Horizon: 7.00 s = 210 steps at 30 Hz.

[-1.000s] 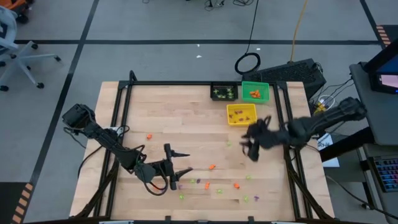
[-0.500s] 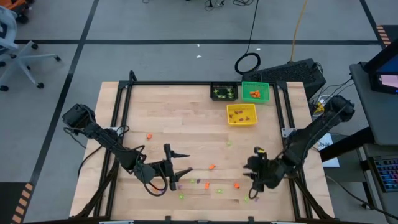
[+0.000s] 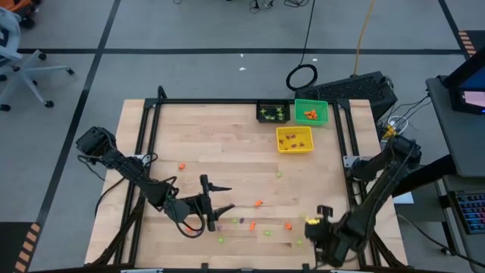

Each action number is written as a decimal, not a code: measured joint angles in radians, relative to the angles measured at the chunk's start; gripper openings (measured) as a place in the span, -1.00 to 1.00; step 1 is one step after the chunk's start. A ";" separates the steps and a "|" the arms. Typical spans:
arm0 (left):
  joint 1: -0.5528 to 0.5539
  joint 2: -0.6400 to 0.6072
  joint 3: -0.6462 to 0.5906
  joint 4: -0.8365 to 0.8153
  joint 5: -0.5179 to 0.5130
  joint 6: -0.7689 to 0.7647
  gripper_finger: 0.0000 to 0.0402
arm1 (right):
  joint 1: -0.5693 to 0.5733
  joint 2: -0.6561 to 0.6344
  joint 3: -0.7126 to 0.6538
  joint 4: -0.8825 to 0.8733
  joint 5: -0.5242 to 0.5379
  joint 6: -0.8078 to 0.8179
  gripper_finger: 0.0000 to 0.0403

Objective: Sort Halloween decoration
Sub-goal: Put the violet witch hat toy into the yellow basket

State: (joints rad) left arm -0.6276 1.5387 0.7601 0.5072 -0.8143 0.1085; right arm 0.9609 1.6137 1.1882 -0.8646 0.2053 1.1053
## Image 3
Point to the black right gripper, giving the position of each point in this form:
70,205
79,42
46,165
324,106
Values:
326,239

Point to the white office chair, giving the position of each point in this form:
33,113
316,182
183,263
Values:
26,70

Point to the black aluminium table frame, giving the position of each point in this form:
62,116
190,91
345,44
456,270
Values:
246,101

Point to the black monitor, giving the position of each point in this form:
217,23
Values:
470,81

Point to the backlit keyboard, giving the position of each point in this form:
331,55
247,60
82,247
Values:
473,212

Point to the black plastic mesh basket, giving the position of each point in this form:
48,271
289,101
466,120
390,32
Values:
273,102

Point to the white paper sheet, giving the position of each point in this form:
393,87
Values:
405,198

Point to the yellow plastic mesh basket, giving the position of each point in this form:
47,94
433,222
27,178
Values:
307,130

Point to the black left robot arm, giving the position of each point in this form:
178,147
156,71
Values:
129,170

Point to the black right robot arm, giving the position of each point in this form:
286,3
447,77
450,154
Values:
379,189

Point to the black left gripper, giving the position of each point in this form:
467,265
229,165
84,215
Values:
206,206

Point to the green plastic mesh basket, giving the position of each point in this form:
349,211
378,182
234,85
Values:
320,117

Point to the grey keyboard desk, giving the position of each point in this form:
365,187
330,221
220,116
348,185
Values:
447,186

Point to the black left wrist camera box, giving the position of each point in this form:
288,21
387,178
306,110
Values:
178,210

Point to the black desk support bar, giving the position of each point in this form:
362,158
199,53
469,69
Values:
432,172

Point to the grey side desk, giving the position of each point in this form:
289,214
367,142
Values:
454,140

